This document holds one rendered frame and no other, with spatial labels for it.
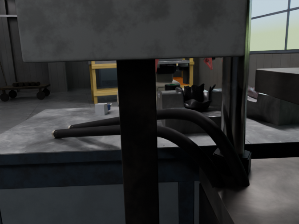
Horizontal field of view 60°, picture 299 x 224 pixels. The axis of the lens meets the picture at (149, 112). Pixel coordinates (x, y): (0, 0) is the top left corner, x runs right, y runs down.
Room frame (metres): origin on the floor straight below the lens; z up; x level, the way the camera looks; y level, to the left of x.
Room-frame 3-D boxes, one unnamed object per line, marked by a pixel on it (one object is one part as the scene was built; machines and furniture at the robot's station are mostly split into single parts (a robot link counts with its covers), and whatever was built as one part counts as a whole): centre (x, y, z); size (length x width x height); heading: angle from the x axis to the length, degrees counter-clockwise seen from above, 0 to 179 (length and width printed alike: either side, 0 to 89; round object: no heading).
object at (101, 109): (1.30, 0.22, 0.83); 0.13 x 0.05 x 0.05; 162
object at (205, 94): (1.15, -0.19, 0.92); 0.35 x 0.16 x 0.09; 1
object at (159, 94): (1.14, -0.18, 0.87); 0.50 x 0.26 x 0.14; 1
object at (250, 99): (1.23, -0.53, 0.85); 0.50 x 0.26 x 0.11; 19
